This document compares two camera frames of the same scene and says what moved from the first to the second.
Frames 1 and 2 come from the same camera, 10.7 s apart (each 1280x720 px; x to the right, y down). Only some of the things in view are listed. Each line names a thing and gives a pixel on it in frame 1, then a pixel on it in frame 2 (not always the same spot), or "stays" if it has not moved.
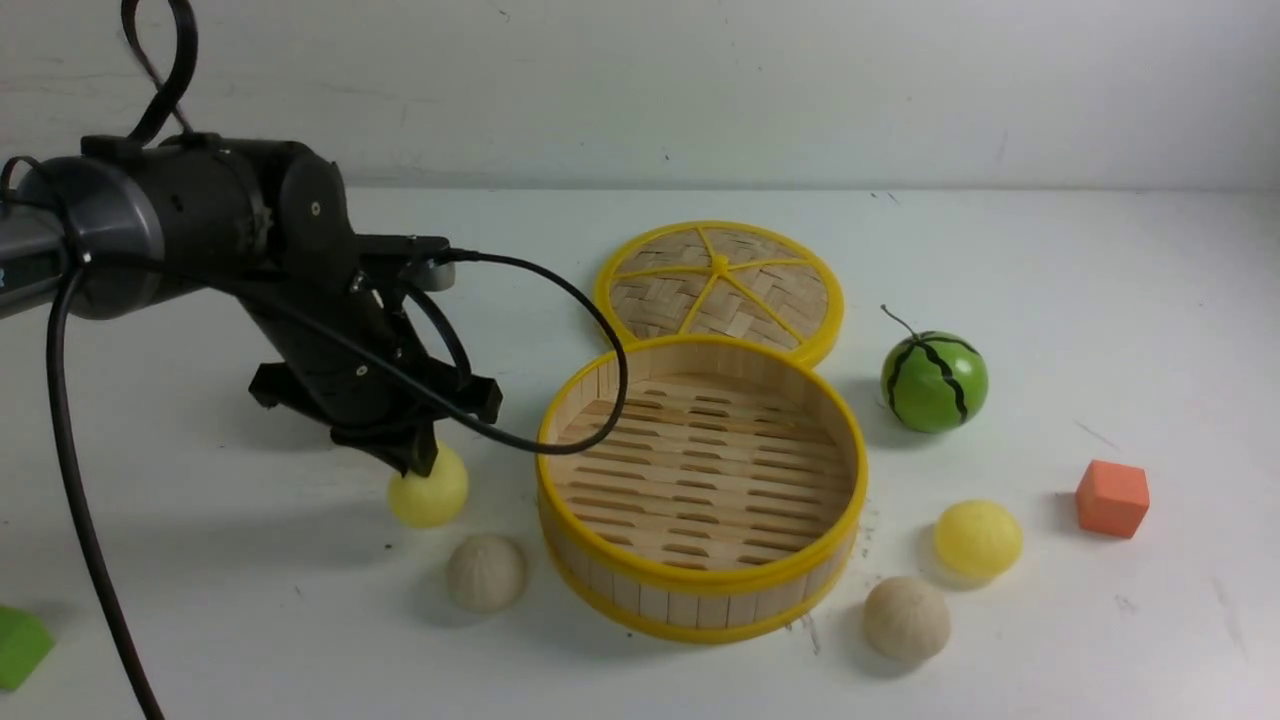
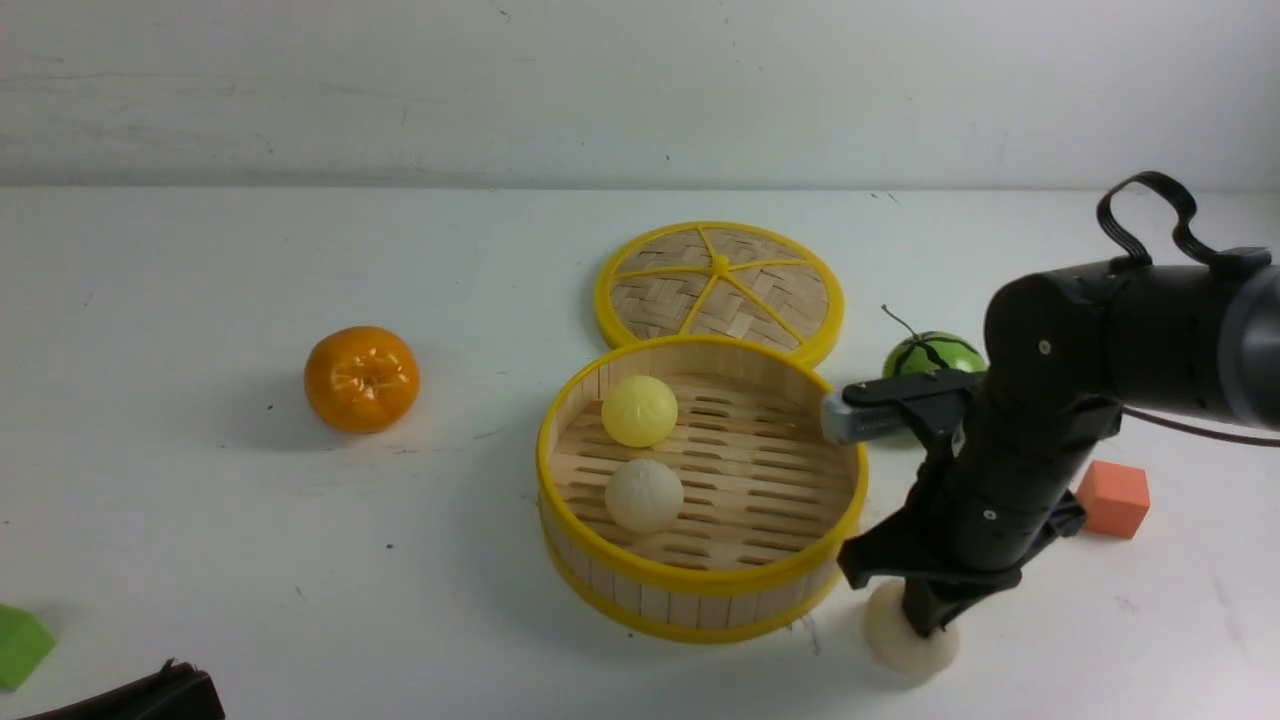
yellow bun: (429, 501) to (639, 410)
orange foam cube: (1112, 498) stays
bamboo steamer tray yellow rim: (727, 505) stays
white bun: (487, 573) to (644, 495)
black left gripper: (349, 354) to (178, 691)
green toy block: (25, 641) stays
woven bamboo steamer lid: (723, 279) stays
